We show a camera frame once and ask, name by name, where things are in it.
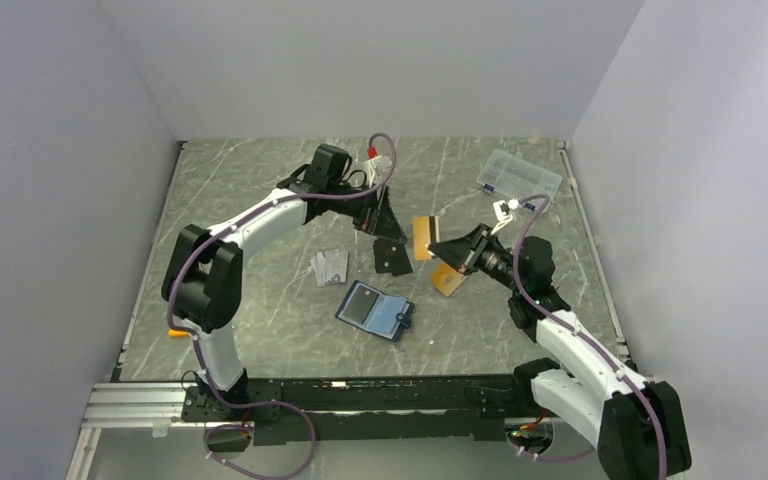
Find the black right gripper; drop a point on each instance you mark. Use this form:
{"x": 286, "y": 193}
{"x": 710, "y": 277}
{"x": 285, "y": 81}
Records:
{"x": 464, "y": 253}

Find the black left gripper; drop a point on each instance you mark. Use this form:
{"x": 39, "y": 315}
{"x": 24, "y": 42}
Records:
{"x": 386, "y": 224}

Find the gold magnetic stripe card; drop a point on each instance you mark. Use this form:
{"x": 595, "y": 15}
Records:
{"x": 425, "y": 231}

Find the blue leather card holder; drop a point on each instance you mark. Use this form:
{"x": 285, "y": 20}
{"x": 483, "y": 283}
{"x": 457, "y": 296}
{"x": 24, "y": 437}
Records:
{"x": 389, "y": 318}

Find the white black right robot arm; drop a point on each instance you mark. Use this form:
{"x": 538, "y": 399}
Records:
{"x": 635, "y": 426}

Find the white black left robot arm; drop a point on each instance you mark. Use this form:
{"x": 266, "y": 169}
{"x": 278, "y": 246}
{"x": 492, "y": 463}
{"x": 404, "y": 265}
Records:
{"x": 203, "y": 284}

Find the black VIP card stack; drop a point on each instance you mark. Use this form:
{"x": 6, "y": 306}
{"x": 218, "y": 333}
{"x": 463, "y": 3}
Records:
{"x": 391, "y": 258}

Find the clear plastic organizer box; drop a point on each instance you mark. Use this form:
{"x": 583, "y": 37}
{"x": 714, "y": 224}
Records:
{"x": 518, "y": 175}

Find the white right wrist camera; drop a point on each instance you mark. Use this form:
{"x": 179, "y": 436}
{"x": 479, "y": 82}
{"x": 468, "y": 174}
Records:
{"x": 504, "y": 213}

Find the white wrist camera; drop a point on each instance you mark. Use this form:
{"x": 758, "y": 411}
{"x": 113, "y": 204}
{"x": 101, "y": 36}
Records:
{"x": 504, "y": 213}
{"x": 377, "y": 167}

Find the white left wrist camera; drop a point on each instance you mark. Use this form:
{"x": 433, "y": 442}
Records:
{"x": 377, "y": 167}

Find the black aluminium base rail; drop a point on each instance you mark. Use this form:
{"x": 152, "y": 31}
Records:
{"x": 283, "y": 410}

